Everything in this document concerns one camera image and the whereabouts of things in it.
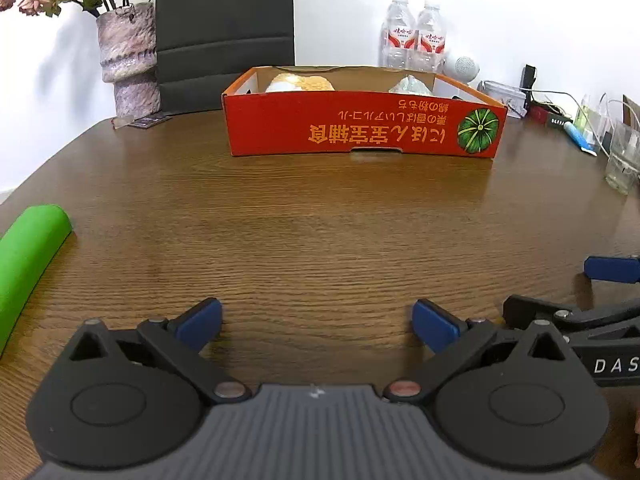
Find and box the small white box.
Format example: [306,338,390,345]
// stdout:
[482,80,528,118]

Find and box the white round device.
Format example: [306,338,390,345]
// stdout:
[442,56,478,83]

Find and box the white and orange plush toy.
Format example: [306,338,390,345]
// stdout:
[264,74,336,93]

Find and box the clear plastic bag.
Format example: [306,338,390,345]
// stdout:
[389,75,433,96]

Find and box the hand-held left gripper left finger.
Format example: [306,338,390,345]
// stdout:
[67,297,253,406]

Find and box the red and black box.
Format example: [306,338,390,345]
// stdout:
[530,105,571,128]

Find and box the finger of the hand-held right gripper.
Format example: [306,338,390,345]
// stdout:
[502,295,640,346]
[585,256,640,283]

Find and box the green foam roll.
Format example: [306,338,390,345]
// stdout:
[0,204,73,356]

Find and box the orange cardboard box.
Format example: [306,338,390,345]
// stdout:
[222,65,508,159]

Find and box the clear water bottle red label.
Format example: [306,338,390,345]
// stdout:
[381,0,418,70]
[415,1,447,73]

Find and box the pink stone vase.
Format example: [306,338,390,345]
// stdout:
[96,2,162,118]

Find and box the black chair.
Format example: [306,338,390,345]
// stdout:
[152,0,296,115]

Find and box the white cable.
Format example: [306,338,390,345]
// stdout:
[575,92,623,156]

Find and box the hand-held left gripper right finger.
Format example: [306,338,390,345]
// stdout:
[384,298,581,403]

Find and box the clear glass cup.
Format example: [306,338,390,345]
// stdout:
[605,122,640,195]

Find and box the blue and white tube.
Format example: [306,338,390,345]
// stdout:
[564,122,598,157]

